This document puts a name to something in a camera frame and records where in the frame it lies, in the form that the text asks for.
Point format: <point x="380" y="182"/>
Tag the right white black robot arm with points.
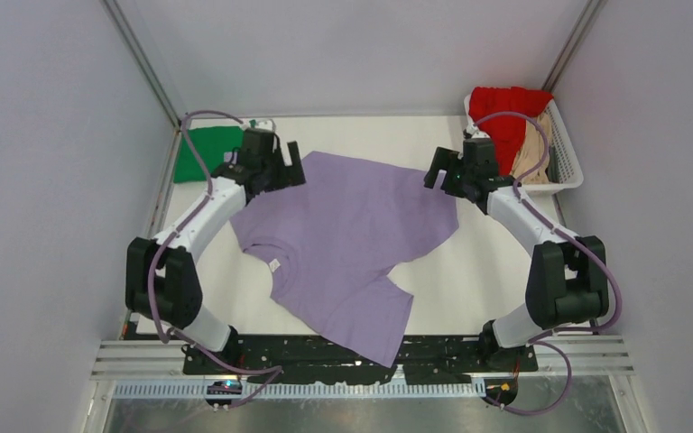
<point x="568" y="282"/>

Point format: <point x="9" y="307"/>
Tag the white plastic laundry basket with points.
<point x="563" y="170"/>

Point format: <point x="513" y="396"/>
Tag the aluminium front frame rail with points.
<point x="148" y="369"/>

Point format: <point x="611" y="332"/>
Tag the green folded t-shirt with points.
<point x="214" y="145"/>

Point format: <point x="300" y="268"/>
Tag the red t-shirt in basket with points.
<point x="506" y="131"/>

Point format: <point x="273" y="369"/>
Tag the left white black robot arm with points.
<point x="162" y="281"/>

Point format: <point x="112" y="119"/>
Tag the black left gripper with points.
<point x="296" y="175"/>

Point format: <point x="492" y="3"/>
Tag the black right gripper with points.
<point x="441" y="161"/>

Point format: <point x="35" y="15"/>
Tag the beige t-shirt in basket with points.
<point x="531" y="152"/>

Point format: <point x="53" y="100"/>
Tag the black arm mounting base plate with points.
<point x="422" y="360"/>

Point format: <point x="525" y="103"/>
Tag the lavender purple t-shirt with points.
<point x="331" y="243"/>

